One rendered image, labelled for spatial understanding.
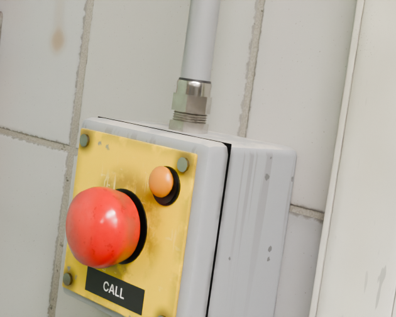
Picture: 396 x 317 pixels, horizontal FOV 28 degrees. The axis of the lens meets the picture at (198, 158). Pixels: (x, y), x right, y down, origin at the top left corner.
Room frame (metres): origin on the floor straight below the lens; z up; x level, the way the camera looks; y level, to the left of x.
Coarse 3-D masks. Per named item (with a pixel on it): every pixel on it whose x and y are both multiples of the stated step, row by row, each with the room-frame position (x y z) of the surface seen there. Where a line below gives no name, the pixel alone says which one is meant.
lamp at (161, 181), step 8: (160, 168) 0.37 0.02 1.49; (152, 176) 0.37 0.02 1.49; (160, 176) 0.36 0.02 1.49; (168, 176) 0.36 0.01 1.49; (152, 184) 0.37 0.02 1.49; (160, 184) 0.36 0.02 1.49; (168, 184) 0.36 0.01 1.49; (152, 192) 0.37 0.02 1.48; (160, 192) 0.36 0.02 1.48; (168, 192) 0.36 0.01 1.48
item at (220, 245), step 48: (96, 144) 0.41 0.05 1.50; (144, 144) 0.39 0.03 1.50; (192, 144) 0.37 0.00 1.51; (240, 144) 0.38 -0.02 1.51; (144, 192) 0.38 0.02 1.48; (192, 192) 0.36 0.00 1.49; (240, 192) 0.38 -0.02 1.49; (288, 192) 0.40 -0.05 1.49; (144, 240) 0.38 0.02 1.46; (192, 240) 0.36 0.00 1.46; (240, 240) 0.38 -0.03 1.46; (96, 288) 0.40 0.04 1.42; (144, 288) 0.38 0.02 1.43; (192, 288) 0.36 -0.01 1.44; (240, 288) 0.38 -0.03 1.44
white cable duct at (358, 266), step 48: (384, 0) 0.36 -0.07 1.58; (384, 48) 0.36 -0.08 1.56; (384, 96) 0.36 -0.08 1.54; (336, 144) 0.37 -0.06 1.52; (384, 144) 0.36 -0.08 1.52; (336, 192) 0.37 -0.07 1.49; (384, 192) 0.35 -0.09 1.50; (336, 240) 0.37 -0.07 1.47; (384, 240) 0.35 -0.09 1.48; (336, 288) 0.37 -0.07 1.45; (384, 288) 0.35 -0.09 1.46
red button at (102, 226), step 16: (80, 192) 0.38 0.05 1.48; (96, 192) 0.37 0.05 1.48; (112, 192) 0.38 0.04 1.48; (80, 208) 0.37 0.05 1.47; (96, 208) 0.37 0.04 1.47; (112, 208) 0.37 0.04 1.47; (128, 208) 0.37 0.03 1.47; (80, 224) 0.37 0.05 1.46; (96, 224) 0.36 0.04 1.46; (112, 224) 0.36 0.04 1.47; (128, 224) 0.37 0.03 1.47; (80, 240) 0.37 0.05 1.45; (96, 240) 0.36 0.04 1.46; (112, 240) 0.36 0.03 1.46; (128, 240) 0.37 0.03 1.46; (80, 256) 0.37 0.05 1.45; (96, 256) 0.37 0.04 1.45; (112, 256) 0.37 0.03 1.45; (128, 256) 0.38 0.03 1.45
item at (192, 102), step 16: (192, 0) 0.41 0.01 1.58; (208, 0) 0.41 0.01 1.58; (192, 16) 0.41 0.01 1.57; (208, 16) 0.41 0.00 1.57; (192, 32) 0.41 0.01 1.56; (208, 32) 0.41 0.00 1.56; (192, 48) 0.41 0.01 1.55; (208, 48) 0.41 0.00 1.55; (192, 64) 0.41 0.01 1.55; (208, 64) 0.41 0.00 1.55; (192, 80) 0.41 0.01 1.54; (208, 80) 0.41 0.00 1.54; (176, 96) 0.41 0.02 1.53; (192, 96) 0.41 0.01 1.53; (208, 96) 0.41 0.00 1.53; (176, 112) 0.41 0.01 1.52; (192, 112) 0.41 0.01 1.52; (208, 112) 0.42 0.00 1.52; (176, 128) 0.41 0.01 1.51; (192, 128) 0.41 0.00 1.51
